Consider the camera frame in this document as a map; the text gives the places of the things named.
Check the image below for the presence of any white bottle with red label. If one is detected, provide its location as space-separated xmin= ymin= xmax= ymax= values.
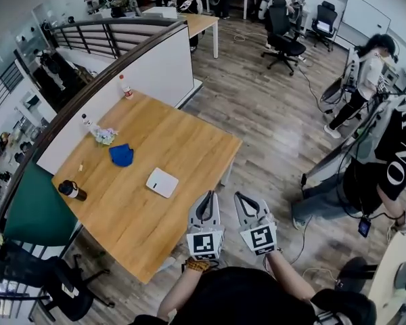
xmin=118 ymin=74 xmax=135 ymax=100

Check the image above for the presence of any black office chair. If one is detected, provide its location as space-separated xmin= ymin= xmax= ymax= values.
xmin=33 ymin=253 xmax=116 ymax=322
xmin=310 ymin=1 xmax=339 ymax=52
xmin=260 ymin=0 xmax=307 ymax=77

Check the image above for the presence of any brown beaded bracelet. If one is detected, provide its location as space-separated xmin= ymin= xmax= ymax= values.
xmin=183 ymin=257 xmax=212 ymax=274

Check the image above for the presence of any white partition panel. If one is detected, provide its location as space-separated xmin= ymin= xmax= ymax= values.
xmin=36 ymin=21 xmax=204 ymax=176

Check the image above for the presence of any green panel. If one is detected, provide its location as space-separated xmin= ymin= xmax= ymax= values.
xmin=2 ymin=160 xmax=79 ymax=248

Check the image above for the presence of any round beige table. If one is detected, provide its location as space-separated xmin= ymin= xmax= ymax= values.
xmin=367 ymin=230 xmax=406 ymax=325

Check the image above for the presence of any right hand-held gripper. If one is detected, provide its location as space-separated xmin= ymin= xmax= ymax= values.
xmin=233 ymin=191 xmax=279 ymax=257

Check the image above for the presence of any black flask with white band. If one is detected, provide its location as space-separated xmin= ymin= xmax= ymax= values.
xmin=58 ymin=179 xmax=88 ymax=202

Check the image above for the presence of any white table leg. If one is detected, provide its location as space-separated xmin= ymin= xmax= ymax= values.
xmin=220 ymin=152 xmax=242 ymax=187

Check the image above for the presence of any person's black shirt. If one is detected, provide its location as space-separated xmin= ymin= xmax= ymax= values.
xmin=130 ymin=265 xmax=378 ymax=325

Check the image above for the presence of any pastel artificial flower bunch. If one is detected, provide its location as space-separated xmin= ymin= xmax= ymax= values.
xmin=91 ymin=125 xmax=119 ymax=148

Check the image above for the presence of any white floor cable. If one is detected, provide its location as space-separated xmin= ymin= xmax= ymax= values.
xmin=277 ymin=214 xmax=336 ymax=281

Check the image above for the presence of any white whiteboard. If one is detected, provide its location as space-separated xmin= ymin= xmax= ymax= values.
xmin=334 ymin=0 xmax=392 ymax=52

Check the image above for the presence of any person's right forearm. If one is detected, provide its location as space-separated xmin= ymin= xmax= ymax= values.
xmin=264 ymin=250 xmax=315 ymax=301

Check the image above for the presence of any blue cloth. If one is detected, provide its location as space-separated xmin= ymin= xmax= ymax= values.
xmin=108 ymin=143 xmax=135 ymax=168

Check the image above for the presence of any person's left forearm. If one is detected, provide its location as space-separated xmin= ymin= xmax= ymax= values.
xmin=156 ymin=259 xmax=211 ymax=322

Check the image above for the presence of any wooden desk with white legs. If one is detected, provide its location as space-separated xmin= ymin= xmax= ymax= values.
xmin=141 ymin=6 xmax=221 ymax=60

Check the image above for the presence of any blue badge on lanyard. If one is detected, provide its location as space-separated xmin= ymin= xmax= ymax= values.
xmin=357 ymin=216 xmax=371 ymax=238

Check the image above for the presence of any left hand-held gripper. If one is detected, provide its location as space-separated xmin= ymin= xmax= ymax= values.
xmin=185 ymin=190 xmax=226 ymax=262

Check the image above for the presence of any dark curved handrail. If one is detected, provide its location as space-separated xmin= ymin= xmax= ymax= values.
xmin=0 ymin=18 xmax=190 ymax=260

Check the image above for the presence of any black bar railing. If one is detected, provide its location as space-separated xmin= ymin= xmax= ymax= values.
xmin=48 ymin=18 xmax=187 ymax=60

